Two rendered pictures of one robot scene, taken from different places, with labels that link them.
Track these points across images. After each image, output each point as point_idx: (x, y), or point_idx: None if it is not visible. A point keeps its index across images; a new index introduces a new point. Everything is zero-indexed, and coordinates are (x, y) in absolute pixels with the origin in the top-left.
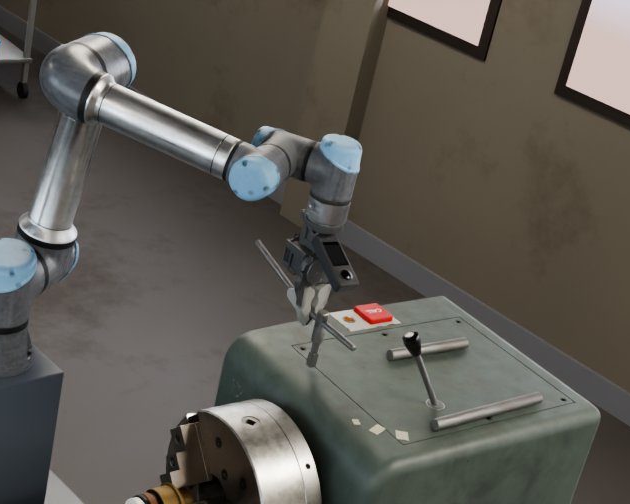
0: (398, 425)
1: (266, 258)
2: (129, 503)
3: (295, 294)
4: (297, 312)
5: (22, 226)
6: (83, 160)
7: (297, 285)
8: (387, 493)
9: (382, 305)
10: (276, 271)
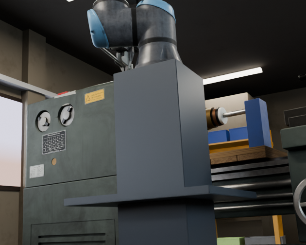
0: None
1: (104, 48)
2: (221, 110)
3: (125, 58)
4: (129, 64)
5: (125, 0)
6: None
7: (133, 50)
8: None
9: (53, 97)
10: (110, 53)
